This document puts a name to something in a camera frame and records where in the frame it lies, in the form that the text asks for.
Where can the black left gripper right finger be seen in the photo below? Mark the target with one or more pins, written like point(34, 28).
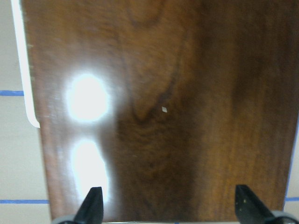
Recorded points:
point(249, 209)

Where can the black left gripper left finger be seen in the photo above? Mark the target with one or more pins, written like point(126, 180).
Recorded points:
point(91, 210)

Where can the dark wooden drawer cabinet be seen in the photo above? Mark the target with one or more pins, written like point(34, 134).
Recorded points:
point(165, 104)

